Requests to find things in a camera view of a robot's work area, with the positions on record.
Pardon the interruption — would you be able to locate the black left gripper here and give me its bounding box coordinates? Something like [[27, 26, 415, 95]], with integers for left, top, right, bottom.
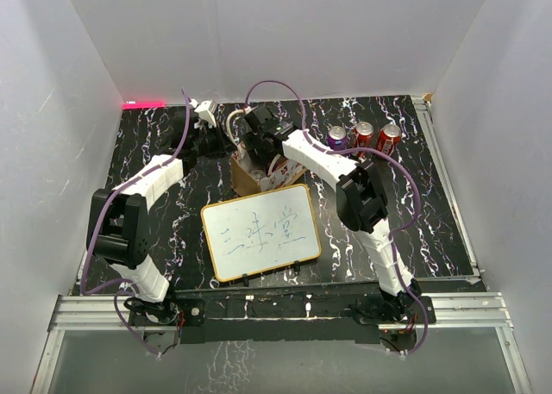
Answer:
[[192, 122, 238, 160]]

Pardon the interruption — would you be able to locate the purple soda can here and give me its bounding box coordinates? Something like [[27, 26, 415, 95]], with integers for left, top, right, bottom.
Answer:
[[249, 169, 267, 181], [327, 126, 348, 151]]

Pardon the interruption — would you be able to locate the printed canvas tote bag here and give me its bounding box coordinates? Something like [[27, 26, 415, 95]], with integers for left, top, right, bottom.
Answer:
[[223, 107, 308, 196]]

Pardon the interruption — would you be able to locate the red cola can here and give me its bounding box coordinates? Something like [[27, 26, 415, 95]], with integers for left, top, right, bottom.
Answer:
[[351, 122, 374, 148], [376, 123, 402, 156]]

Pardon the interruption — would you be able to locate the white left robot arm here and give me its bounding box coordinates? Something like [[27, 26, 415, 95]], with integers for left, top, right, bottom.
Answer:
[[80, 102, 233, 324]]

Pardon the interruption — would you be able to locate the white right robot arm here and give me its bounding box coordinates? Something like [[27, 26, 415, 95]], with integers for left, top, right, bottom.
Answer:
[[242, 106, 421, 322]]

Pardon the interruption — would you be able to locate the pink tape strip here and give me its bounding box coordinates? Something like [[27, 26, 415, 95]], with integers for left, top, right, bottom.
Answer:
[[122, 101, 166, 110]]

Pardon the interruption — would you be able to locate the yellow framed whiteboard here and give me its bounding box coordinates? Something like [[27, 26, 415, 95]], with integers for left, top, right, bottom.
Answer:
[[201, 184, 322, 283]]

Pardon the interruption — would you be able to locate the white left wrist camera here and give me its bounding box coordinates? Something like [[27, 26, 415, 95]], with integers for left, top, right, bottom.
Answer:
[[190, 98, 218, 128]]

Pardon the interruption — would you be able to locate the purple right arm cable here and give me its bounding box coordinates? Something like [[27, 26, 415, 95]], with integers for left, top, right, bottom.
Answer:
[[244, 79, 429, 356]]

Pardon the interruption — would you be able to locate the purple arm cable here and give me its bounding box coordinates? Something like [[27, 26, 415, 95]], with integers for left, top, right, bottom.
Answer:
[[244, 79, 429, 356], [79, 87, 193, 360]]

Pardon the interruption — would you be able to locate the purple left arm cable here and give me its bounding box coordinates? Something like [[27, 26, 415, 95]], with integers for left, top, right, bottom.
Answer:
[[79, 87, 193, 360]]

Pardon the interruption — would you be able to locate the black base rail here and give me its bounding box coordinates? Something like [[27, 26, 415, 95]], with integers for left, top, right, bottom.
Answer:
[[124, 281, 432, 347]]

